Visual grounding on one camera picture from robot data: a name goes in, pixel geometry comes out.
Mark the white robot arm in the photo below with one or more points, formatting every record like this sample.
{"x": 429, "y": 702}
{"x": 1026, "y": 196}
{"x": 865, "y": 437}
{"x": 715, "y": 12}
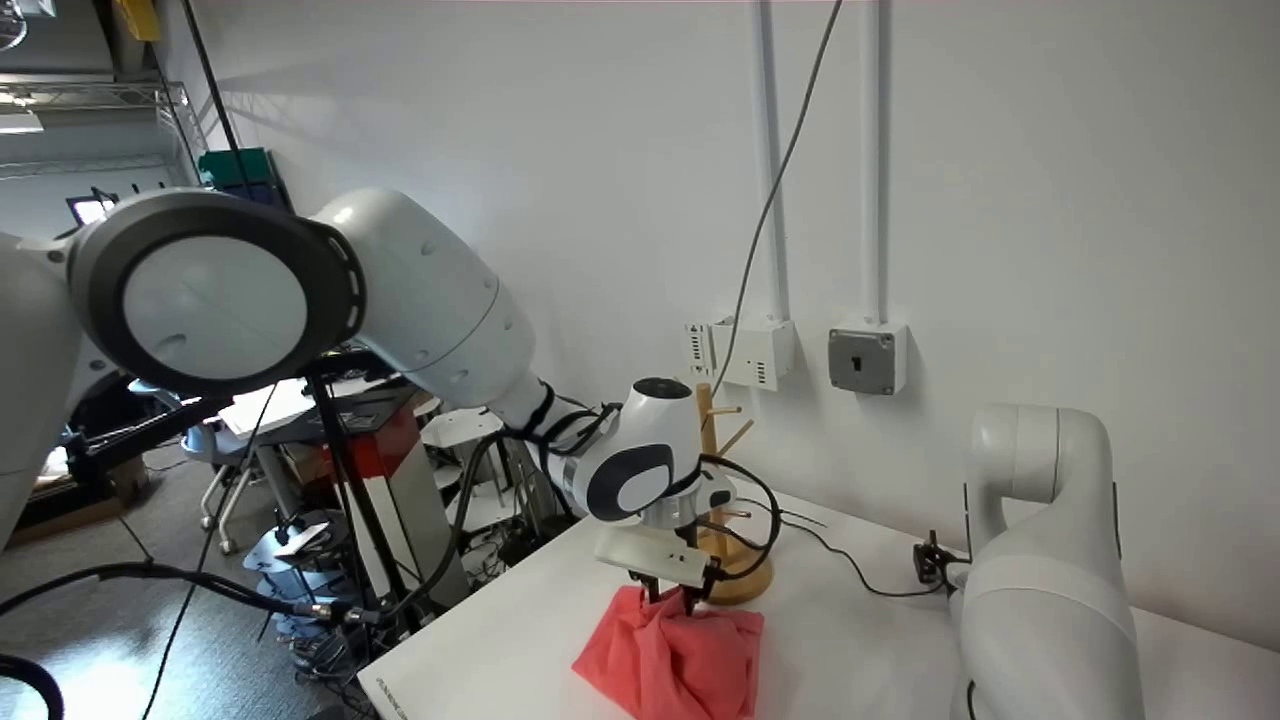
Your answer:
{"x": 213, "y": 295}

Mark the orange cloth garment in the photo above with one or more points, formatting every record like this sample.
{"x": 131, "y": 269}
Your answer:
{"x": 668, "y": 662}

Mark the white wall socket box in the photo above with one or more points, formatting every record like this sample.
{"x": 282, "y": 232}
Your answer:
{"x": 750, "y": 352}

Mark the small black camera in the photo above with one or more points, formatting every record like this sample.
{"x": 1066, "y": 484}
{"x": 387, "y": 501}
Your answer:
{"x": 934, "y": 566}

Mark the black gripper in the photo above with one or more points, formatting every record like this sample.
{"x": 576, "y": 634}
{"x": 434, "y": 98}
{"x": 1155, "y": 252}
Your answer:
{"x": 658, "y": 557}

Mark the black tripod stand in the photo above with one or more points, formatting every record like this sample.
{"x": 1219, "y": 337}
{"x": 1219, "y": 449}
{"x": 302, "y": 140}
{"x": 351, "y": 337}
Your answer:
{"x": 394, "y": 593}

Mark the grey wall junction box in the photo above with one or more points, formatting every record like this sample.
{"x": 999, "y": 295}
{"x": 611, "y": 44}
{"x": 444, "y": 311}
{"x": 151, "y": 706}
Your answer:
{"x": 869, "y": 359}

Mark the wooden mug tree stand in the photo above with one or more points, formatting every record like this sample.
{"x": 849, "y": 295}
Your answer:
{"x": 747, "y": 561}

